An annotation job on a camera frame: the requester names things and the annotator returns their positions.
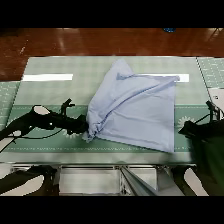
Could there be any dark green garment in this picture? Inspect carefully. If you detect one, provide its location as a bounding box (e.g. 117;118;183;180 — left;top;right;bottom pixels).
192;133;224;197

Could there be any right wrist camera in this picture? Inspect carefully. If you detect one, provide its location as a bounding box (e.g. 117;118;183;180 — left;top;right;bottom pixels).
205;99;222;122

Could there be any silver frame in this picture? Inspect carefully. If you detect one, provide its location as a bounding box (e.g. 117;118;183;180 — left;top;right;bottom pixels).
0;161;198;197

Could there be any black cable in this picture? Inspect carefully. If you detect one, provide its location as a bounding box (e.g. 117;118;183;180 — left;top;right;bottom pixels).
0;127;65;152

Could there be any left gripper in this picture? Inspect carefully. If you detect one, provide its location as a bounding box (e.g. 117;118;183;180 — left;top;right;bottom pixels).
67;114;90;135

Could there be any light blue shirt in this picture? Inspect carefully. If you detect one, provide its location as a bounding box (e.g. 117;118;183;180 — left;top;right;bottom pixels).
81;58;181;155

